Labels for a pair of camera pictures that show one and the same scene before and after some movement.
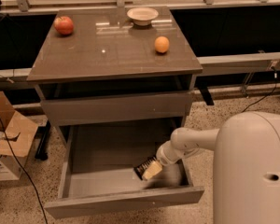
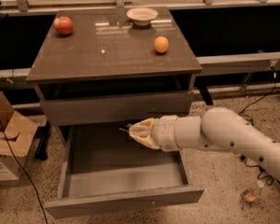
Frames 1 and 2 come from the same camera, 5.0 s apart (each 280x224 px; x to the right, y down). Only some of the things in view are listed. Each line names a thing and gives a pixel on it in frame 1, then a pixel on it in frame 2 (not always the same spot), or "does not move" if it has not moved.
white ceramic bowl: (142, 16) does not move
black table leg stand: (43, 134) does not move
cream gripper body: (163, 156) -> (164, 133)
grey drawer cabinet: (119, 77) does not move
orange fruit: (161, 44) does not move
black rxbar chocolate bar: (141, 169) -> (129, 125)
